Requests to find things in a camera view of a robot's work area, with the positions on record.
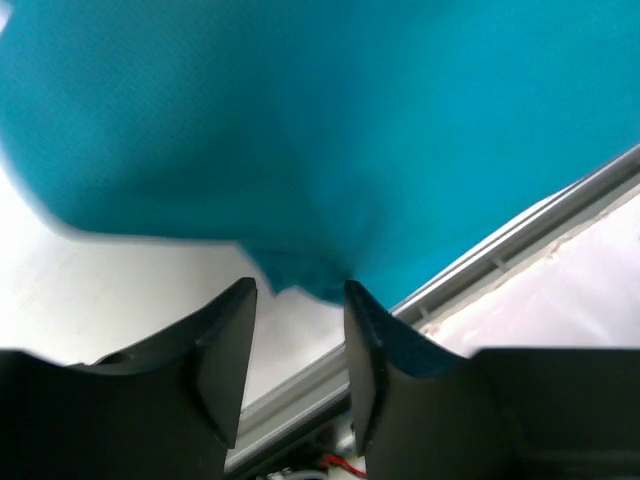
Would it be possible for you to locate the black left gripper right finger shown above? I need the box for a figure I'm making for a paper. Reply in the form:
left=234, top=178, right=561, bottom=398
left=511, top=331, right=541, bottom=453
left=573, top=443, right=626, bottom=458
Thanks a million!
left=344, top=281, right=639, bottom=479

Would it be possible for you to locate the aluminium table frame rail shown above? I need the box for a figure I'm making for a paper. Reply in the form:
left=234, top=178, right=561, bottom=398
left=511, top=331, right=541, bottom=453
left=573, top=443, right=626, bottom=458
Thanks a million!
left=224, top=148, right=639, bottom=479

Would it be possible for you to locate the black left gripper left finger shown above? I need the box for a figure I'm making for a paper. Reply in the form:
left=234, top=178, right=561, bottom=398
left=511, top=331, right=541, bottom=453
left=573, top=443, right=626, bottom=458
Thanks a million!
left=1, top=277, right=257, bottom=479

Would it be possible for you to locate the teal t shirt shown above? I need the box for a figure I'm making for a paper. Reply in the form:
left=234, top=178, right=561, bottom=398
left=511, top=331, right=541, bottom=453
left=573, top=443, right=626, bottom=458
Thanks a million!
left=1, top=1, right=639, bottom=306

